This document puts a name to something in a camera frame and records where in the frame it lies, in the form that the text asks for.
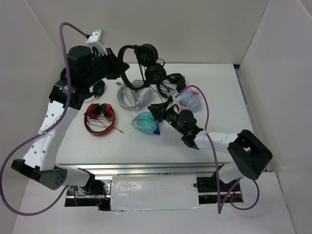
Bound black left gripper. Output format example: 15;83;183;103
83;47;129;87

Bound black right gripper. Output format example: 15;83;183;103
148;100;186;134

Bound black Panasonic headphones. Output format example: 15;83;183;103
117;44;166;91

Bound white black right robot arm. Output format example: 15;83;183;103
148;103;273;191

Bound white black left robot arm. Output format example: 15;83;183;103
11;45;130;195

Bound teal cat ear headphones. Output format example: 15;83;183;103
131;111;160;135

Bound small black headphones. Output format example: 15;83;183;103
85;80;105;99

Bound grey white headphones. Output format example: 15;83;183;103
117;82;152;111

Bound black wrapped headphones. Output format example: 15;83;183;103
156;73;186;99

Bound pink and blue headphones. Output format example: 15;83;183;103
177;88;202;112

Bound red black headphones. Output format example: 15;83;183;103
83;103;125;137

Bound white front cover panel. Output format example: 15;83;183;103
110;175;200;211

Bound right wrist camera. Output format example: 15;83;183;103
167;90;181;109

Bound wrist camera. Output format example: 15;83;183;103
167;90;181;109
86;29;108;56

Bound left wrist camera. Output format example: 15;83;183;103
86;29;108;56

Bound aluminium base frame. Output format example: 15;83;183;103
36;65;271;208

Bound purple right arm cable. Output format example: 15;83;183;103
176;85;261;215

